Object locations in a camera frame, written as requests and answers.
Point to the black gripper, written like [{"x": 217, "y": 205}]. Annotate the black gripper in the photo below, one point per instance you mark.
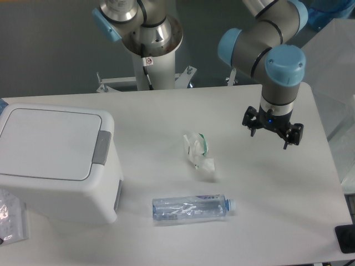
[{"x": 291, "y": 133}]

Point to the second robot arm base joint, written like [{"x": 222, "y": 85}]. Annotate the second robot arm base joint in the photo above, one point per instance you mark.
[{"x": 116, "y": 19}]

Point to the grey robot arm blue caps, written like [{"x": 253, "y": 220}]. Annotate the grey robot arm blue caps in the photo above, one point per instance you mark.
[{"x": 263, "y": 54}]

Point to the white plastic trash can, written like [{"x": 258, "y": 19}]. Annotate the white plastic trash can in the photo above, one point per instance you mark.
[{"x": 92, "y": 200}]

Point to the white trash can lid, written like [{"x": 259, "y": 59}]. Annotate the white trash can lid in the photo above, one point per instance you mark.
[{"x": 48, "y": 144}]

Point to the empty clear plastic bottle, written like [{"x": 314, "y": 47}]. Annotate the empty clear plastic bottle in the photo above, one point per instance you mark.
[{"x": 191, "y": 207}]

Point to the blue object top right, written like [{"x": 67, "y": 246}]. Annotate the blue object top right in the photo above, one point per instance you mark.
[{"x": 321, "y": 13}]

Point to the black device at table edge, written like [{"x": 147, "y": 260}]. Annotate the black device at table edge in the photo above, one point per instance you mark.
[{"x": 345, "y": 237}]

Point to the grey lid push button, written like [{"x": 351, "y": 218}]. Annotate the grey lid push button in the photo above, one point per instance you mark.
[{"x": 101, "y": 147}]

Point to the clear plastic document sleeve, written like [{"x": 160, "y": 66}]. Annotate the clear plastic document sleeve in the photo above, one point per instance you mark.
[{"x": 14, "y": 226}]

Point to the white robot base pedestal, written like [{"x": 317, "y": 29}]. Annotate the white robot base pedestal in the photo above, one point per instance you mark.
[{"x": 153, "y": 53}]

